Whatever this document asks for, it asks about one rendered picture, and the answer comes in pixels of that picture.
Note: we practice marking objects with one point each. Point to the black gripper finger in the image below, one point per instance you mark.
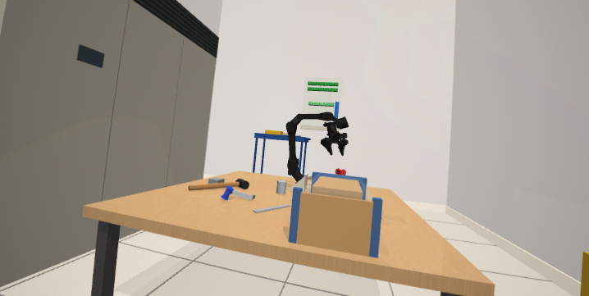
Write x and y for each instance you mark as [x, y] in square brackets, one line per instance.
[342, 148]
[328, 147]

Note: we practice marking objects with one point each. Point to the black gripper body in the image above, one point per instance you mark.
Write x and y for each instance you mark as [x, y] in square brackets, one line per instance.
[330, 139]

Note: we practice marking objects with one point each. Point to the grey cylinder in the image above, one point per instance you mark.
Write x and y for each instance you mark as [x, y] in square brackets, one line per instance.
[281, 187]

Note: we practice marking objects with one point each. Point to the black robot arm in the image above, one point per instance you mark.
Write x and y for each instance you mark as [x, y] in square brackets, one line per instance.
[291, 127]

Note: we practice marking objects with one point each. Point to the grey flat bar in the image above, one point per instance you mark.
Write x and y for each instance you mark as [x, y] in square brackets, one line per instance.
[271, 208]

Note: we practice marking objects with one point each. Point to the black-headed mallet with wooden handle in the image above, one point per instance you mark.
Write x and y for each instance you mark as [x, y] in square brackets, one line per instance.
[238, 183]

